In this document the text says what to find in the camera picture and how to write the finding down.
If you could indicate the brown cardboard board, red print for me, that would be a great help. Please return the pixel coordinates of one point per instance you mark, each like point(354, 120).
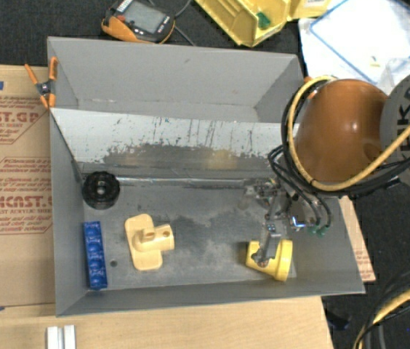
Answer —
point(16, 180)

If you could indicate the blue long block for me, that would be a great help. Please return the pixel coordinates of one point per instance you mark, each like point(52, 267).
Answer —
point(95, 254)

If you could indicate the black round knob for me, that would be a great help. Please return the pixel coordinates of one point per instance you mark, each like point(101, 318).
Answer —
point(100, 190)

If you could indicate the yellow plastic cup part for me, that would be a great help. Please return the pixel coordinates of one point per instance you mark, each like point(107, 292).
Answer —
point(284, 258)

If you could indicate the grey metal bin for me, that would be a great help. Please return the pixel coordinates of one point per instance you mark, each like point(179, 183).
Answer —
point(197, 209)

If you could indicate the yellow plastic bracket part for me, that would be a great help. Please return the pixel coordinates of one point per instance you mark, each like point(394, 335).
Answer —
point(145, 244)

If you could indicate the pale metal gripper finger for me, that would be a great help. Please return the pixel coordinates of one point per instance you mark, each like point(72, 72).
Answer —
point(260, 245)
point(272, 246)

